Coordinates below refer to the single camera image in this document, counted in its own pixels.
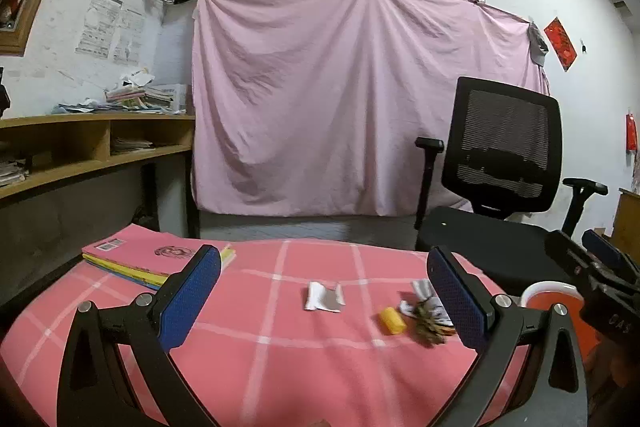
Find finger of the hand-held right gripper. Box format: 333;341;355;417
581;229;640;276
545;230;609;291

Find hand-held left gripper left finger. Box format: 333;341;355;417
56;244;222;427

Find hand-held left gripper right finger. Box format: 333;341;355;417
426;246;590;427

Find grey wrapper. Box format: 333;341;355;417
399;279;456;348

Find orange bucket with white rim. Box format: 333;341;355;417
520;281;603;358

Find small yellow bottle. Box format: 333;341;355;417
378;307;407;337

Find small white torn wrapper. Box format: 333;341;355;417
302;282;347;313

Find wooden cabinet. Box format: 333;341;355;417
610;187;640;253

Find pink book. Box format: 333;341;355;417
82;225;233;278

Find pink checked tablecloth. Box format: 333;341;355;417
0;237;531;427

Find red hanging ornament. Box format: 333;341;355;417
625;109;638;152

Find black office chair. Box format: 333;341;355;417
414;77;610;298

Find papers in shelf compartment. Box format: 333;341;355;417
110;137;153;156

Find wooden shelf desk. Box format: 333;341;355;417
0;113;201;240

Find pile of papers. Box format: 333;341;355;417
54;68;190;115

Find grey cloth scrap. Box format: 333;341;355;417
527;22;550;68

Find stack of old papers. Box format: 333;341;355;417
0;157;28;186

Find pink hanging sheet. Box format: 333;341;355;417
190;0;551;218

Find red paper wall decoration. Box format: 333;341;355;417
543;17;578;72

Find small paper wall chart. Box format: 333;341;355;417
112;8;147;66

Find large paper wall chart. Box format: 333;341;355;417
75;0;124;60

